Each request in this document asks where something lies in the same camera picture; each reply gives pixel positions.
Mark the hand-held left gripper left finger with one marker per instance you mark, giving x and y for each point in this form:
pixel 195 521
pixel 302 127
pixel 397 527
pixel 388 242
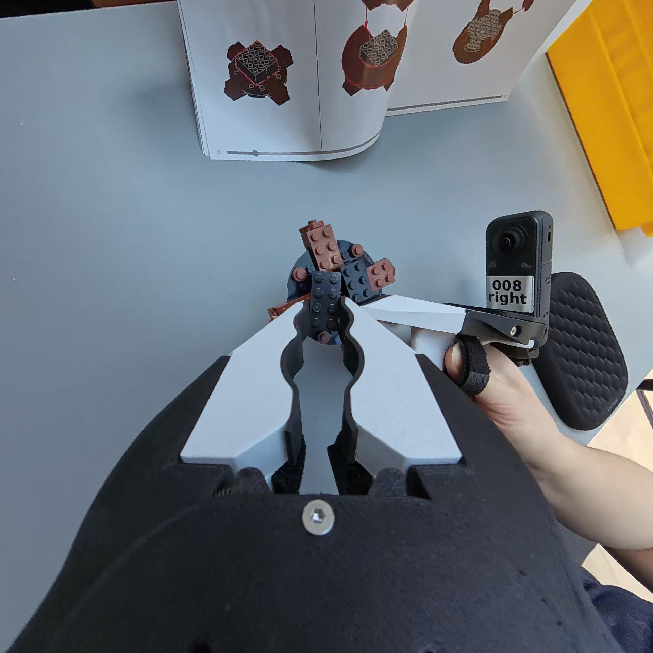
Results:
pixel 240 408

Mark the yellow plastic bin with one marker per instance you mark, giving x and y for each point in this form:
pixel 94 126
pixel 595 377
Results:
pixel 607 127

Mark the black wrist rest pad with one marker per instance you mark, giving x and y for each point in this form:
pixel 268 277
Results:
pixel 581 352

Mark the brick instruction booklet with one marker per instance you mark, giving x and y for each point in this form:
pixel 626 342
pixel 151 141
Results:
pixel 306 112

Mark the person's right hand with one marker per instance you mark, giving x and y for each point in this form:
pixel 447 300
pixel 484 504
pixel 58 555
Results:
pixel 515 408

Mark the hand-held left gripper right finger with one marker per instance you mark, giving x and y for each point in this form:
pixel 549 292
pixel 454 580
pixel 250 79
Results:
pixel 403 408

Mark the person's dark blue clothing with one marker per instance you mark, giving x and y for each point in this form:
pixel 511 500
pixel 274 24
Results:
pixel 622 617

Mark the brown and dark brick model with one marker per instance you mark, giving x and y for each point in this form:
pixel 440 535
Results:
pixel 324 245

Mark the grey desk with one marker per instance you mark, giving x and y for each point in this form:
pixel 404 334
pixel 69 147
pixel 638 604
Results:
pixel 127 255

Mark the person's right forearm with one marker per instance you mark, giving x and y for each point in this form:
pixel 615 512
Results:
pixel 602 500

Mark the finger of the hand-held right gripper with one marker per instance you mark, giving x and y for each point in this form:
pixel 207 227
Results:
pixel 423 317

